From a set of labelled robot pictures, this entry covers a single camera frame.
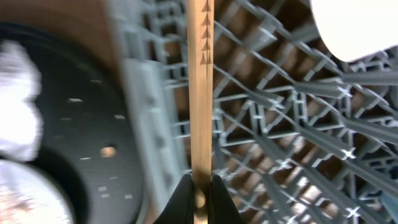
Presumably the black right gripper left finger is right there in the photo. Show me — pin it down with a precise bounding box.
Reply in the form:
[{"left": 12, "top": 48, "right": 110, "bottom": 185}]
[{"left": 154, "top": 174, "right": 195, "bottom": 224}]

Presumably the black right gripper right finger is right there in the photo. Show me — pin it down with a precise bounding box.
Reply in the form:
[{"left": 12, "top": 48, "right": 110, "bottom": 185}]
[{"left": 208, "top": 175, "right": 244, "bottom": 224}]

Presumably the wooden chopstick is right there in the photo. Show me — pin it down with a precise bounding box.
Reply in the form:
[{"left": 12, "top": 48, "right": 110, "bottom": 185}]
[{"left": 187, "top": 0, "right": 214, "bottom": 224}]

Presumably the pink bowl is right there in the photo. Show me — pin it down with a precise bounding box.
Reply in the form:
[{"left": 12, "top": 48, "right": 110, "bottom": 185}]
[{"left": 309, "top": 0, "right": 397, "bottom": 62}]

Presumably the grey dishwasher rack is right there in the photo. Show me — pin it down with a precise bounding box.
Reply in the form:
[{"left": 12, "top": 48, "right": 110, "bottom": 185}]
[{"left": 109, "top": 0, "right": 397, "bottom": 223}]

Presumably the peanut on tray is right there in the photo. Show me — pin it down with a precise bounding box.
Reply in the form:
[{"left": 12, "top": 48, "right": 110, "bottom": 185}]
[{"left": 100, "top": 146, "right": 117, "bottom": 158}]

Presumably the round black tray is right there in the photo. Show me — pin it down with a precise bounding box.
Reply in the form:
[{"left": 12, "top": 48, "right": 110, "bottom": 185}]
[{"left": 1, "top": 22, "right": 144, "bottom": 224}]

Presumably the white plate with food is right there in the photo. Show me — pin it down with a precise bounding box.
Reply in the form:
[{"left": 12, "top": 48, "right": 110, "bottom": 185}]
[{"left": 1, "top": 159, "right": 76, "bottom": 224}]

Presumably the crumpled white napkin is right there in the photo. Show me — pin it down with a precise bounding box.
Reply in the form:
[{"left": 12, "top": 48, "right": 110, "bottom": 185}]
[{"left": 1, "top": 40, "right": 44, "bottom": 162}]

